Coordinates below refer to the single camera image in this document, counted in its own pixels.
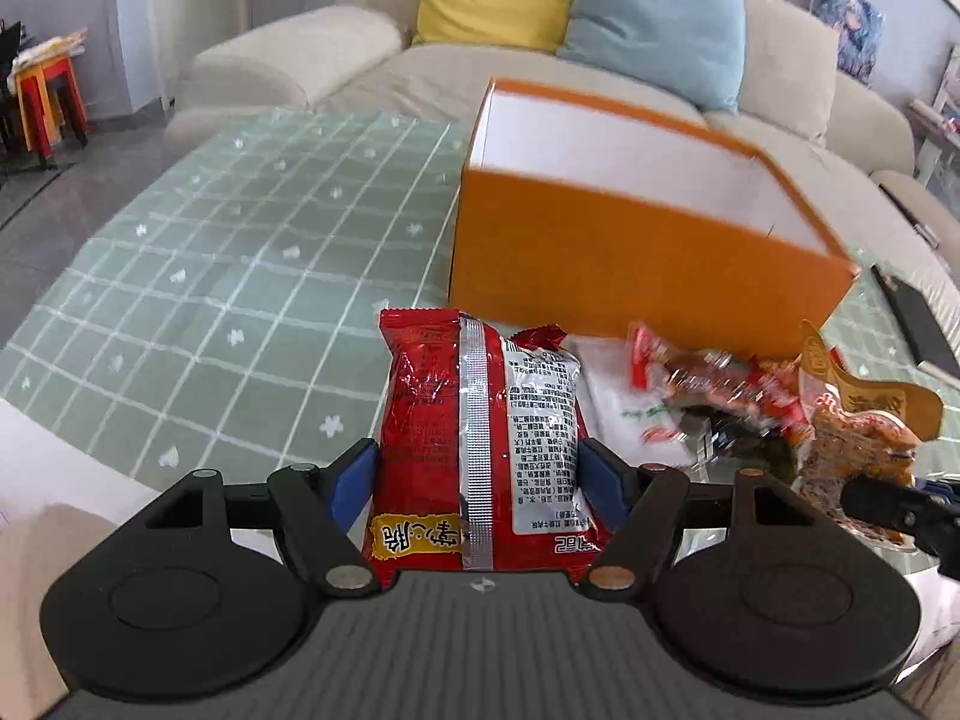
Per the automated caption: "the orange cardboard box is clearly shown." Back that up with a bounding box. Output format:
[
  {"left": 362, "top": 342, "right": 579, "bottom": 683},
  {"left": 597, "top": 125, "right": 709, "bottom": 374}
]
[{"left": 448, "top": 77, "right": 862, "bottom": 361}]

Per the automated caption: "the light blue pillow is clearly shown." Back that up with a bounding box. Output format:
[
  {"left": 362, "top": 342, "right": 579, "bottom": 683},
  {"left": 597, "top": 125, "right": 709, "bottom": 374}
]
[{"left": 559, "top": 0, "right": 747, "bottom": 115}]

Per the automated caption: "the printed figure pillow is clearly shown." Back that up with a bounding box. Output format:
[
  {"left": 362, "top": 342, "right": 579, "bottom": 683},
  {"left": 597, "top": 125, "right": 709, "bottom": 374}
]
[{"left": 810, "top": 0, "right": 884, "bottom": 87}]

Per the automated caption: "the dark snack packet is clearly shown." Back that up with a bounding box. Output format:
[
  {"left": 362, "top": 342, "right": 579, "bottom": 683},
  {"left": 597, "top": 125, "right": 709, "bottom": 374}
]
[{"left": 694, "top": 405, "right": 800, "bottom": 485}]

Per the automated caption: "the red clear snack packet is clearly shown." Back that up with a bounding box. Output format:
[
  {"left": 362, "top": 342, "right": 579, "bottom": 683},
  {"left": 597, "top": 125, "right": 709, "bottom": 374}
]
[{"left": 626, "top": 321, "right": 811, "bottom": 451}]

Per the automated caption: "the tan brown snack packet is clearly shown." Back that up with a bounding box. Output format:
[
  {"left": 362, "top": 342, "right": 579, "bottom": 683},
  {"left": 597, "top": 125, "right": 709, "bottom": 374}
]
[{"left": 795, "top": 319, "right": 944, "bottom": 541}]

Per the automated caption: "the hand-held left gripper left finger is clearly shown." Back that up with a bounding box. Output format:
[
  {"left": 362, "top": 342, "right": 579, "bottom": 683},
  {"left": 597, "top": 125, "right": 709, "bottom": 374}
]
[{"left": 142, "top": 439, "right": 380, "bottom": 597}]

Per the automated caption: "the green checked tablecloth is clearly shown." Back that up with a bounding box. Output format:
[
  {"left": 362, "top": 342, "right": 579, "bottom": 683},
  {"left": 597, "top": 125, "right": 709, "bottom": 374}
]
[{"left": 0, "top": 109, "right": 960, "bottom": 541}]

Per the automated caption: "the white cloth pile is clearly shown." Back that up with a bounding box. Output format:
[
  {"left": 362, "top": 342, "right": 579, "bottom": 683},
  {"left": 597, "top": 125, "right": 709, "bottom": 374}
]
[{"left": 11, "top": 28, "right": 89, "bottom": 72}]

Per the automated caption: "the white plastic snack packet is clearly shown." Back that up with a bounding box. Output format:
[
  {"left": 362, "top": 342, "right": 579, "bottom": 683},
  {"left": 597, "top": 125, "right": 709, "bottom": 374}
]
[{"left": 574, "top": 334, "right": 695, "bottom": 466}]

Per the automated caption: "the black dining chair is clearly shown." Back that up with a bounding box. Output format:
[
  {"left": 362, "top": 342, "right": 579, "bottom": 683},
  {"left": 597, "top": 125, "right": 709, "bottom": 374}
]
[{"left": 0, "top": 19, "right": 25, "bottom": 160}]

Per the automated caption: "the beige fabric sofa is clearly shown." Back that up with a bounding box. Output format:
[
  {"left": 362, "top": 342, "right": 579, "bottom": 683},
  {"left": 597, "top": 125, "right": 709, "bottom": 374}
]
[{"left": 165, "top": 0, "right": 960, "bottom": 293}]

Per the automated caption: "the white side table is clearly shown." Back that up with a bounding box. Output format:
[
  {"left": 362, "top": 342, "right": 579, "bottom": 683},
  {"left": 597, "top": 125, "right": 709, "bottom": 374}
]
[{"left": 909, "top": 45, "right": 960, "bottom": 188}]

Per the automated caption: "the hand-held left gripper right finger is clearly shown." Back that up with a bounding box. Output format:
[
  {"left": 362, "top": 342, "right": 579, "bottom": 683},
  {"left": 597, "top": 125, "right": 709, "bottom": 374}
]
[{"left": 574, "top": 439, "right": 815, "bottom": 593}]

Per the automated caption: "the black notebook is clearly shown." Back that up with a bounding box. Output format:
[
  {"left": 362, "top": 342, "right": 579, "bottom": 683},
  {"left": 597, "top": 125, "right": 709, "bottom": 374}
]
[{"left": 874, "top": 264, "right": 960, "bottom": 377}]

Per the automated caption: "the beige cushion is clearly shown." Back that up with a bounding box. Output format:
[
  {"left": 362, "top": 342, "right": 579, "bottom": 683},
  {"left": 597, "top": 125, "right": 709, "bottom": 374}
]
[{"left": 712, "top": 0, "right": 841, "bottom": 151}]

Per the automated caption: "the red plastic stool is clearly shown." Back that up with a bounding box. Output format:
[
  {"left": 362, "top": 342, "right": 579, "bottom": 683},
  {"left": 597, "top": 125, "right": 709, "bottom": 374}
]
[{"left": 15, "top": 56, "right": 91, "bottom": 160}]

